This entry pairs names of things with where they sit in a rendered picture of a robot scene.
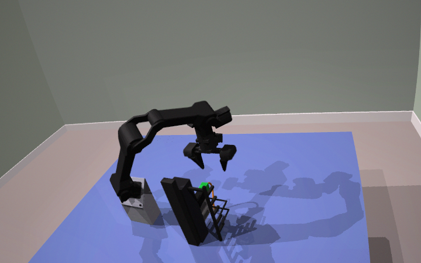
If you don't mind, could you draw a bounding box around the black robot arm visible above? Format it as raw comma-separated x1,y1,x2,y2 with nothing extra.
110,101,232,202

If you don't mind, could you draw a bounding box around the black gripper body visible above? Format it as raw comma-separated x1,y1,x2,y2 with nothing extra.
183,131,237,161

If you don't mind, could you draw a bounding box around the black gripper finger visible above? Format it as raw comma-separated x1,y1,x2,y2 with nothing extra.
188,153,204,169
220,159,228,172

